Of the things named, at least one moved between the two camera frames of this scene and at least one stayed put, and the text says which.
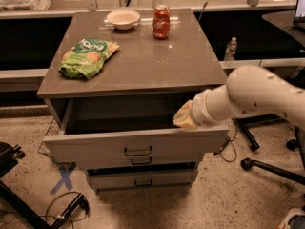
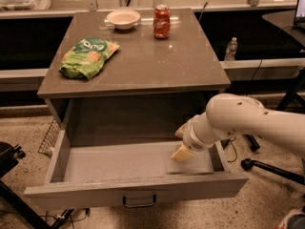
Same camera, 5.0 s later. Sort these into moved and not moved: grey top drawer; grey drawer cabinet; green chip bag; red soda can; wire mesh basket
Moved: grey top drawer
Not moved: grey drawer cabinet; green chip bag; wire mesh basket; red soda can
